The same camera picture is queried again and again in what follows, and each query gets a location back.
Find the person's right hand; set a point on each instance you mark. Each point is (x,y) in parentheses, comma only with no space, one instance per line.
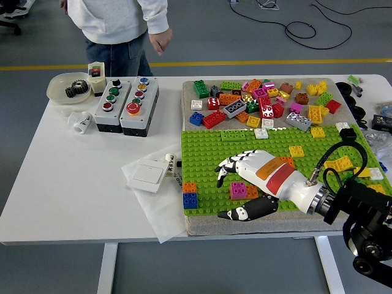
(63,6)

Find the small dark green brick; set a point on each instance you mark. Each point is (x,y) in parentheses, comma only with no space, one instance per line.
(348,176)

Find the grey emergency-stop control box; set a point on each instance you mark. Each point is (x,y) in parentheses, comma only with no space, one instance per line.
(147,101)

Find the lime green flat brick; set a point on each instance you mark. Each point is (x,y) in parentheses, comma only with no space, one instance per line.
(233,135)

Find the white printed tube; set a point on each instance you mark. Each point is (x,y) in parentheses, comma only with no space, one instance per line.
(170,165)

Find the person's left hand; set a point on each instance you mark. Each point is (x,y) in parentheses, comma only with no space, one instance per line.
(160,39)

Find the green baseplate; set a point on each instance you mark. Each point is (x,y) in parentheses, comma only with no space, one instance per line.
(202,153)

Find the black office chair base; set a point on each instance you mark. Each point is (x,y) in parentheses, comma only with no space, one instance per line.
(13,29)

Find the red eight-stud brick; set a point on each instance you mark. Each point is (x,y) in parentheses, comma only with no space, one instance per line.
(213,119)
(265,105)

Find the black brick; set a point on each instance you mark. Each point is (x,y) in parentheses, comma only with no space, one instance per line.
(348,134)

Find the person's left forearm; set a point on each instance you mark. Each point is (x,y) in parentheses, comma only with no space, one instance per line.
(154,15)

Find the black metal gear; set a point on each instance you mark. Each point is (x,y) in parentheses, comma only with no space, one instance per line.
(82,89)
(70,92)

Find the blue plastic packet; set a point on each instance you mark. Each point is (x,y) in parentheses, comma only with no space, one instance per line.
(385,108)

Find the shiny yellow brick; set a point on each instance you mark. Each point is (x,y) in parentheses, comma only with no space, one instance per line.
(283,95)

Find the black printed box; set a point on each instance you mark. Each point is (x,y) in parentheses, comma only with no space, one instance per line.
(381,121)

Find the blue four-stud brick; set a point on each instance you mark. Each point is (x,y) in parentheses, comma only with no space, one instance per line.
(197,119)
(190,201)

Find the white desk leg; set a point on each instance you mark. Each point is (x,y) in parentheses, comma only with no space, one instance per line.
(31,2)

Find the white pipe tee fitting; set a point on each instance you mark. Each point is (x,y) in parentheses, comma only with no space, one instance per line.
(81,122)

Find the white wall switch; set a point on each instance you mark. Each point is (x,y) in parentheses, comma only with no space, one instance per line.
(147,175)

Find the small yellow brick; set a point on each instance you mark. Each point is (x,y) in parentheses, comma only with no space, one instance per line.
(298,85)

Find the salmon brown brick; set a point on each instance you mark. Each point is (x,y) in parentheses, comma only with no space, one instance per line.
(286,87)

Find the light grey eight-stud brick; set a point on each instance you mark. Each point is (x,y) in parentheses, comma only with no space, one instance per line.
(298,121)

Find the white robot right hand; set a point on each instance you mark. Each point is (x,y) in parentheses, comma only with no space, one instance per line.
(275,177)

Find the yellow eight-stud brick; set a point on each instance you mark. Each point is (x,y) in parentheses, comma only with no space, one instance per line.
(315,114)

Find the person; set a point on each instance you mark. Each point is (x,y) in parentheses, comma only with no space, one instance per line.
(113,24)

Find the cream switch box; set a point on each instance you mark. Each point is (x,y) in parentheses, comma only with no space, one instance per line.
(98,84)

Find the red four-stud brick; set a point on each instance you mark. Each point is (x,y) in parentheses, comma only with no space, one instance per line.
(213,103)

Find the grey metal tool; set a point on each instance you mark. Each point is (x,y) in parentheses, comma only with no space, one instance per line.
(356,89)

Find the grey four-button control box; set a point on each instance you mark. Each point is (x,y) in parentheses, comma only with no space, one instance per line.
(102,114)

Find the white plastic bowl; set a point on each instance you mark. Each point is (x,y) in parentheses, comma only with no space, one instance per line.
(58,88)

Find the dark grey arch brick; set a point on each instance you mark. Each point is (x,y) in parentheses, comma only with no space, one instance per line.
(213,92)

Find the grey upturned brick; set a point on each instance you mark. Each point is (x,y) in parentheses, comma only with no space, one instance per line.
(235,109)

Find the orange four-stud brick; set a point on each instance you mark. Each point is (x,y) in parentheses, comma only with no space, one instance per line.
(190,187)

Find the orange eight-stud brick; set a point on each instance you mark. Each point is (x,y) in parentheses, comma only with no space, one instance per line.
(229,99)
(288,161)
(252,191)

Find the magenta four-stud brick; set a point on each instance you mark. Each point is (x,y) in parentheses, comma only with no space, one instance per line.
(238,190)

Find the white table leg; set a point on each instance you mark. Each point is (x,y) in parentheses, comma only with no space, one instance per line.
(329,266)
(107,269)

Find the pink brick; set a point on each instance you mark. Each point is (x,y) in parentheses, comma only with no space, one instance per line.
(245,86)
(280,100)

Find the maroon brick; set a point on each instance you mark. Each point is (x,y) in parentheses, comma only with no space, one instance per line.
(236,92)

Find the white tissue paper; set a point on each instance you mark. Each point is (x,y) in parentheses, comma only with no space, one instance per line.
(162,214)

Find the white four-stud brick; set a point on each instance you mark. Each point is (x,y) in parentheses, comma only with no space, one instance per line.
(261,133)
(267,123)
(196,105)

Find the clear bag of screws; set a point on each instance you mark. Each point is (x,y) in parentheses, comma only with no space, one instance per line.
(379,142)

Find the yellow four-stud brick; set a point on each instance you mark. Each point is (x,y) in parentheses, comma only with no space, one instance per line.
(296,151)
(378,188)
(318,132)
(253,122)

